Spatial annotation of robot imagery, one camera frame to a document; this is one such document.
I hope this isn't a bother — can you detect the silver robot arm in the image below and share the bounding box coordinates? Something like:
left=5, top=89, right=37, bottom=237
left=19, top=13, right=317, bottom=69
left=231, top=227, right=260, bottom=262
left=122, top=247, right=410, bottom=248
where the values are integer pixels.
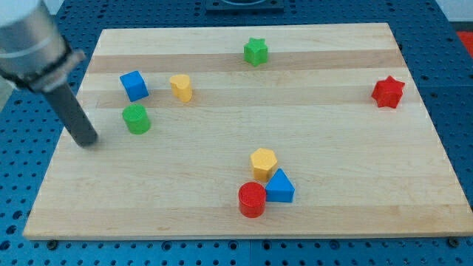
left=1, top=0, right=86, bottom=93

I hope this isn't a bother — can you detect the blue cube block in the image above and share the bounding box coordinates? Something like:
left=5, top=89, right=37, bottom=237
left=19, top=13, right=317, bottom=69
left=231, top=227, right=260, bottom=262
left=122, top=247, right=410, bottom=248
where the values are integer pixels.
left=120, top=70, right=149, bottom=102

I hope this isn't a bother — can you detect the yellow hexagon block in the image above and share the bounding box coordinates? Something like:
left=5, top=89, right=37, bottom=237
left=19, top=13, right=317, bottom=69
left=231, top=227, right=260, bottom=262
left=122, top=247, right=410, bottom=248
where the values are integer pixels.
left=250, top=148, right=278, bottom=183

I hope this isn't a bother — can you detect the red cylinder block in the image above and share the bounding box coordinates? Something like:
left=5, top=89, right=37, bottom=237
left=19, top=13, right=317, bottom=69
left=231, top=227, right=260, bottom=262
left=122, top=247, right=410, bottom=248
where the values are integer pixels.
left=238, top=182, right=267, bottom=218

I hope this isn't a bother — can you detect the wooden board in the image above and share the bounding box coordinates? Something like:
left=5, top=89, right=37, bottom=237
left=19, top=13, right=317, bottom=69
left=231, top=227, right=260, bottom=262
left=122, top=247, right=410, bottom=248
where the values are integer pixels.
left=23, top=23, right=472, bottom=240

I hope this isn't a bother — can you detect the blue triangle block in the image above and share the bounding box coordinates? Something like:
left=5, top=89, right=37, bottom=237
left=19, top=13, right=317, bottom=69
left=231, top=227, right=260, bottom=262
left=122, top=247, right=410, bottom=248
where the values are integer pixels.
left=265, top=168, right=295, bottom=202

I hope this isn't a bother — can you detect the green star block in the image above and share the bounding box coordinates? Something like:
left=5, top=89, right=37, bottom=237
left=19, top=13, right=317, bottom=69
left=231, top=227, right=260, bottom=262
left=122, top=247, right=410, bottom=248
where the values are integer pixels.
left=244, top=38, right=268, bottom=67

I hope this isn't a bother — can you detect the green cylinder block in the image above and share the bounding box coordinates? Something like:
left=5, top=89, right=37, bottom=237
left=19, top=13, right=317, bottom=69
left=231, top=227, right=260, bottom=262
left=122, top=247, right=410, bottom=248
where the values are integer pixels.
left=122, top=103, right=151, bottom=134

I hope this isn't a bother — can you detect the red star block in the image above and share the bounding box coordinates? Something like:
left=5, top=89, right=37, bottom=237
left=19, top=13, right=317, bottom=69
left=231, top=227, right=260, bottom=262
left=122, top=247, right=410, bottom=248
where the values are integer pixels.
left=371, top=75, right=405, bottom=109

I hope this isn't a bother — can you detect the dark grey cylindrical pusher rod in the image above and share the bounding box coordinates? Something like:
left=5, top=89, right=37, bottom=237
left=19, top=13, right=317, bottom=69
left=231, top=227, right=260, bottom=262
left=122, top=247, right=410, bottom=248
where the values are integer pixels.
left=43, top=83, right=98, bottom=147

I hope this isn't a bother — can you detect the red object at edge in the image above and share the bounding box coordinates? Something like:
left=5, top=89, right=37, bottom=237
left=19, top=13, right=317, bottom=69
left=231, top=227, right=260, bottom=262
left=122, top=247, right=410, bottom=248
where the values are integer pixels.
left=457, top=31, right=473, bottom=57

